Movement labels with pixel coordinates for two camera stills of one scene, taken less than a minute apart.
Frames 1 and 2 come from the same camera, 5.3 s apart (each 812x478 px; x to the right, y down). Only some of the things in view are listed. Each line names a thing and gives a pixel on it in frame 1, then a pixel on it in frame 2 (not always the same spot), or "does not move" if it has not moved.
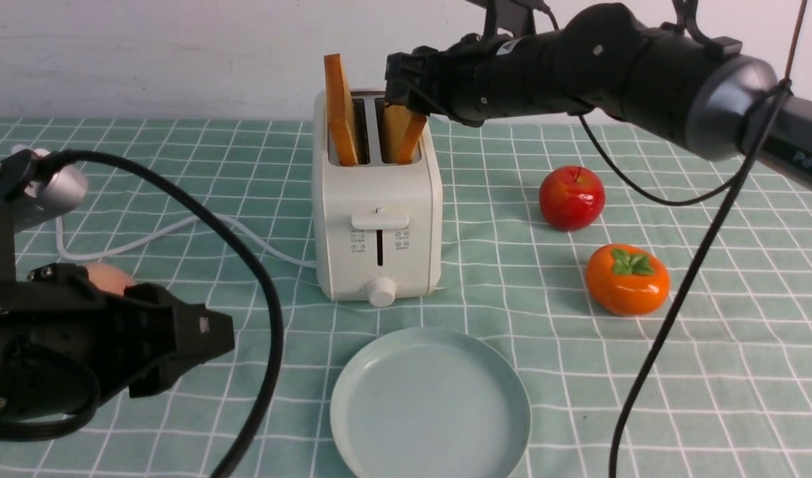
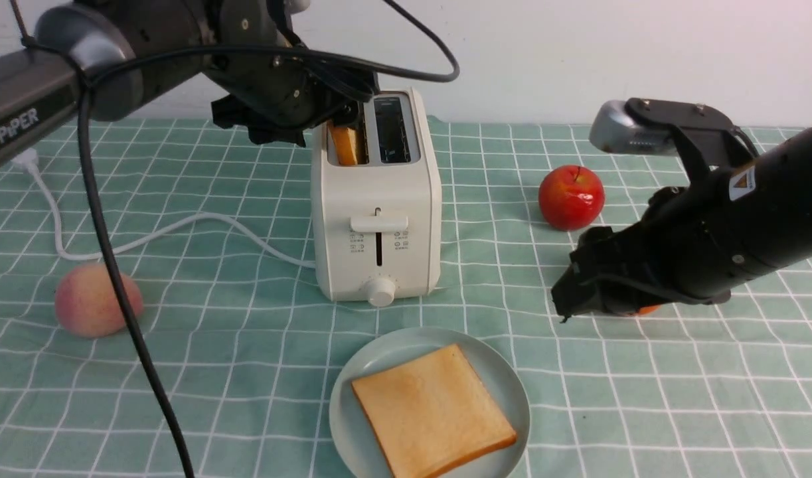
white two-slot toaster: (377, 225) does not move
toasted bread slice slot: (402, 129) to (431, 412)
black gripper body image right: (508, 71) to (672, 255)
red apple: (571, 197) does not move
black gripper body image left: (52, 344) to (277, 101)
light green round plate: (428, 401) does not move
